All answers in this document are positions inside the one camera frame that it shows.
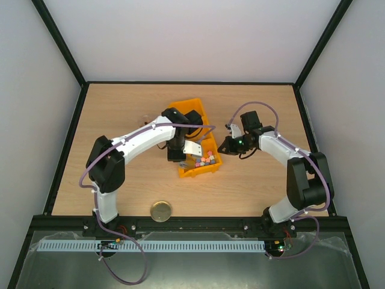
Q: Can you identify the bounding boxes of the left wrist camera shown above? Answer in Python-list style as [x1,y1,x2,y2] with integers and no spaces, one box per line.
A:
[183,140,203,157]

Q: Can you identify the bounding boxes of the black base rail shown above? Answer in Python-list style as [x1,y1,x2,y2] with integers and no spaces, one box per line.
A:
[28,215,351,240]

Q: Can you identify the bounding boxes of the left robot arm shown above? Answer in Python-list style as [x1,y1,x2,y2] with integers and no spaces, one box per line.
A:
[79,107,203,224]

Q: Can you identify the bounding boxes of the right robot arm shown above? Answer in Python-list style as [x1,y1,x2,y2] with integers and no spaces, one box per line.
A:
[218,111,334,236]

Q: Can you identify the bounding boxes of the yellow lollipop bin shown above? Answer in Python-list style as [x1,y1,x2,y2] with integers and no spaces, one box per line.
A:
[168,98,209,125]

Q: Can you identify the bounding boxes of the gold jar lid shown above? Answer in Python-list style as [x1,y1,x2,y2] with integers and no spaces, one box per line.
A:
[150,200,172,223]

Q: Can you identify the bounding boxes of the clear glass jar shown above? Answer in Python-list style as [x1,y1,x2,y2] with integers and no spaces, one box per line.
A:
[137,114,157,128]

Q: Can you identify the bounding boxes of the yellow star candy bin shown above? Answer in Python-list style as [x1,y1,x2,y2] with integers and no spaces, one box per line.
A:
[178,138,223,178]

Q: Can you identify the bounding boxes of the grey slotted cable duct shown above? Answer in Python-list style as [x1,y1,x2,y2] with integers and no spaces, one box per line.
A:
[37,240,265,253]

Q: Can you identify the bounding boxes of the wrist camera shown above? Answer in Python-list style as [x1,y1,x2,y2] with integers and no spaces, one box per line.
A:
[183,140,203,157]
[225,123,242,139]

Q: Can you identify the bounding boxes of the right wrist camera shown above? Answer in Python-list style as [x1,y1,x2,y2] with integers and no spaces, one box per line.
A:
[225,123,242,139]

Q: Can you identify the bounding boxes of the metal scoop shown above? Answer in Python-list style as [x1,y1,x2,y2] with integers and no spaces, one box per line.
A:
[179,160,196,170]

